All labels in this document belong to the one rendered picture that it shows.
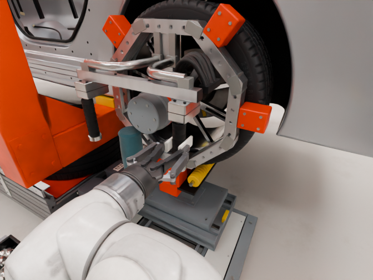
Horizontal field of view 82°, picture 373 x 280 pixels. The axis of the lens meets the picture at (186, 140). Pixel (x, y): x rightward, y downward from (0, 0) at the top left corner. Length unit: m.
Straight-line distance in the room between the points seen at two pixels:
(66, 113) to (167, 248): 0.88
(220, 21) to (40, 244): 0.63
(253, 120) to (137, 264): 0.56
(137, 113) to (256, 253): 1.03
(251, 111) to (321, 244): 1.08
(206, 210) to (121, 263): 0.99
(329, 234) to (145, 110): 1.35
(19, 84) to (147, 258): 0.80
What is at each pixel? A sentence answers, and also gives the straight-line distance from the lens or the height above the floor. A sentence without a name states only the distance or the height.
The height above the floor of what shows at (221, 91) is 0.84.
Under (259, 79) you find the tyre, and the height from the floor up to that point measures 0.96.
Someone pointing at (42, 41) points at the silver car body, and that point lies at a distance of 1.67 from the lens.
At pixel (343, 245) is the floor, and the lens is 1.66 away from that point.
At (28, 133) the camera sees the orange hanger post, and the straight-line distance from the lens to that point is 1.00.
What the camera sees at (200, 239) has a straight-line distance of 1.23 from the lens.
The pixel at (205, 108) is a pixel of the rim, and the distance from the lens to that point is 0.87.
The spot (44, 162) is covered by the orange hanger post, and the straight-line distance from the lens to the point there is 1.07.
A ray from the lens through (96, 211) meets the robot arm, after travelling 0.36.
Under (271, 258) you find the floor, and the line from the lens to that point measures 1.41.
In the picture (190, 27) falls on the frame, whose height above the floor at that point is 1.10.
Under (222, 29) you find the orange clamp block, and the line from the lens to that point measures 0.68.
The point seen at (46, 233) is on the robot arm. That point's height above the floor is 0.88.
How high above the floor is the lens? 1.14
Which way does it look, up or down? 30 degrees down
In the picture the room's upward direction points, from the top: 1 degrees clockwise
